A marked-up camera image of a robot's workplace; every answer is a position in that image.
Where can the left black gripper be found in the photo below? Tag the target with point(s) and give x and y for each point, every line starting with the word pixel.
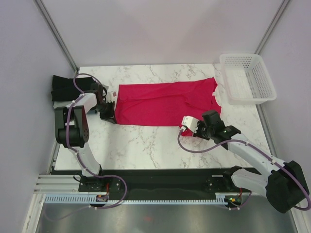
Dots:
pixel 110 116

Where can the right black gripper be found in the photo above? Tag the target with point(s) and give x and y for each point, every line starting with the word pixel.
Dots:
pixel 200 123

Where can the red t shirt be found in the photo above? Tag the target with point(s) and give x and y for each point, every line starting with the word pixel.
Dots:
pixel 165 104

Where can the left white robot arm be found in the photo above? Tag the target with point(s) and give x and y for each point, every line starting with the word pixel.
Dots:
pixel 71 126

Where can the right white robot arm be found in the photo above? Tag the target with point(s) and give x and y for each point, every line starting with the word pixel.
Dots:
pixel 282 183

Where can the folded black t shirt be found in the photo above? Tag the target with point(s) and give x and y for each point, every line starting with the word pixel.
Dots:
pixel 63 88

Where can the white plastic basket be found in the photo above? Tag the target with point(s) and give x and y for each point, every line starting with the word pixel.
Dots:
pixel 246 79

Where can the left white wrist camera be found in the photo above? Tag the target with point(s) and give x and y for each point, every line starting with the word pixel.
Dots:
pixel 111 96

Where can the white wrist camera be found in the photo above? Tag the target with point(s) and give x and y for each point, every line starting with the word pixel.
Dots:
pixel 189 123
pixel 111 96

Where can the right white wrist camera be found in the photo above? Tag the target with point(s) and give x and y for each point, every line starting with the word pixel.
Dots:
pixel 189 123

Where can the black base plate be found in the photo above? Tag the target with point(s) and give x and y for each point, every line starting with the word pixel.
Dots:
pixel 159 183

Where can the right aluminium frame post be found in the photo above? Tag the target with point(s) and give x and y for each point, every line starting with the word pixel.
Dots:
pixel 272 26

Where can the aluminium frame post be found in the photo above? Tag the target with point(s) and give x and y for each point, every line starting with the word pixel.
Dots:
pixel 55 32
pixel 272 26

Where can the white slotted cable duct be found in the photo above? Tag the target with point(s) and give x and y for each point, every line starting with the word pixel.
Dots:
pixel 95 199

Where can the aluminium rail profile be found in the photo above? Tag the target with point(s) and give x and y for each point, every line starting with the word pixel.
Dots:
pixel 56 184

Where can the left aluminium frame post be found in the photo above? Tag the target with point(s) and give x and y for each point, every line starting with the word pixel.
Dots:
pixel 55 32

